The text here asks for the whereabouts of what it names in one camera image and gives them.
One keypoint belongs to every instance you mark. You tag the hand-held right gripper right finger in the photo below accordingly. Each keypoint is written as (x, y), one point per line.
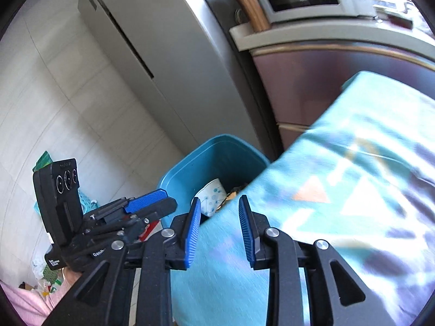
(246, 231)

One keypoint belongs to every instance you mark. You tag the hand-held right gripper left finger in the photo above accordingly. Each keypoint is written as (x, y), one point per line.
(192, 234)

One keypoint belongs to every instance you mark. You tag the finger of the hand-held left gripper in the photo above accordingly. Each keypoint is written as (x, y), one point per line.
(159, 209)
(146, 199)

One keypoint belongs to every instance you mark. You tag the patterned paper cup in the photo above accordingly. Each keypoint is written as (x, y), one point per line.
(210, 193)

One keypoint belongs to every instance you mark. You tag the blue plastic bin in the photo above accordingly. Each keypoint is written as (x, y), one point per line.
(221, 159)

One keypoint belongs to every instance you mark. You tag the person's left forearm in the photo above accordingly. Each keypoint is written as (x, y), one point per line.
(23, 302)

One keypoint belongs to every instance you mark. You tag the red packet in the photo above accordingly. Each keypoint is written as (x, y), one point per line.
(151, 231)

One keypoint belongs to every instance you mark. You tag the teal plastic basket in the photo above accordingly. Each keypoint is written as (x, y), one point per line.
(86, 200)

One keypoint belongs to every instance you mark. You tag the green packet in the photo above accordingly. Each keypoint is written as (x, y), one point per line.
(42, 161)

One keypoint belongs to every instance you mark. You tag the printed blanket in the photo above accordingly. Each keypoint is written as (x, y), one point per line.
(340, 176)

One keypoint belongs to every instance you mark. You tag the grey refrigerator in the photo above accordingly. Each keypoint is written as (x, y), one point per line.
(170, 57)

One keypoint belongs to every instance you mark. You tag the kitchen counter cabinet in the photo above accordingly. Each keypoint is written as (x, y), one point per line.
(323, 74)

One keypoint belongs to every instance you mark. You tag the copper travel tumbler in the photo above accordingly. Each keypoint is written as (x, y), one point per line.
(251, 6)

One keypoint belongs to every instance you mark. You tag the dark lidded bowl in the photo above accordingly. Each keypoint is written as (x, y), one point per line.
(397, 21)

